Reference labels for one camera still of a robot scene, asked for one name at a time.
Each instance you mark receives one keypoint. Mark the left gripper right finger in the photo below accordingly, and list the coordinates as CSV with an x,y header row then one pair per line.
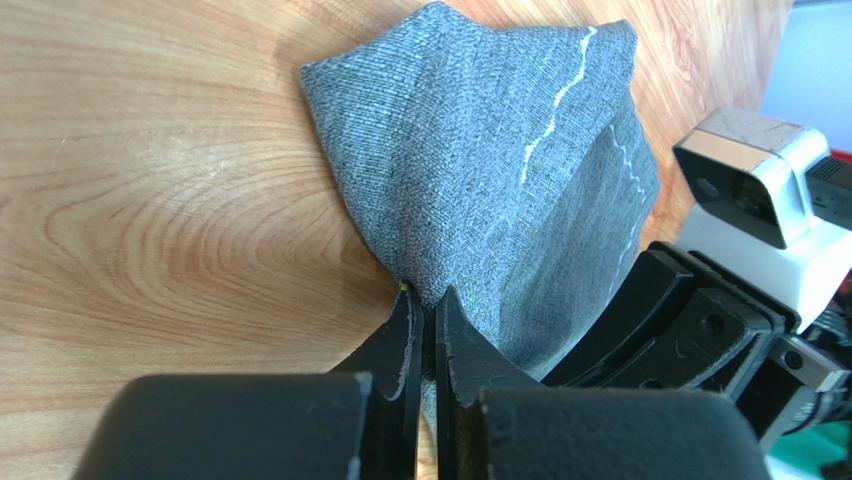
x,y
496,422

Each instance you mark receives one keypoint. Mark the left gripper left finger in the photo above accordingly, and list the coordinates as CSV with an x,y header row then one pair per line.
x,y
357,421

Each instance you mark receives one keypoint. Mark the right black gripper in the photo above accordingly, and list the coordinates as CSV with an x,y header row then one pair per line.
x,y
736,335

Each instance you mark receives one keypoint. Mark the grey felt napkin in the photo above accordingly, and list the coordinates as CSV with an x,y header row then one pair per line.
x,y
509,164

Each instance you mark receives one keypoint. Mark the white garment with green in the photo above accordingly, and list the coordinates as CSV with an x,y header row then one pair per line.
x,y
802,454

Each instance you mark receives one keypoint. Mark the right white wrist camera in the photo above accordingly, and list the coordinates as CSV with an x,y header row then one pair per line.
x,y
773,206

